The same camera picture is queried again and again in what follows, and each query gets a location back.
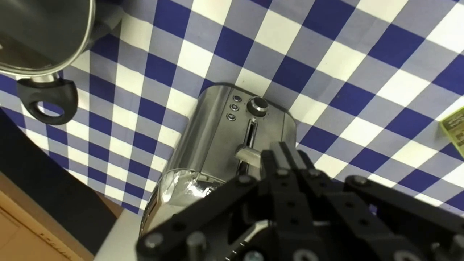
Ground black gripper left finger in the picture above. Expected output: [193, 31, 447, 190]
[135, 147, 317, 261]

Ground small green bottle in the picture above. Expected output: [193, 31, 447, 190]
[440, 106, 464, 158]

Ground black cooking pot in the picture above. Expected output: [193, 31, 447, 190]
[0, 0, 127, 126]

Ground silver metal toaster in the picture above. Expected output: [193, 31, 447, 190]
[140, 83, 299, 238]

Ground blue white checkered tablecloth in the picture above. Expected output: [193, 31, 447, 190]
[0, 0, 464, 219]

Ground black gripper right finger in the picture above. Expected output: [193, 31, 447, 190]
[280, 142, 464, 261]

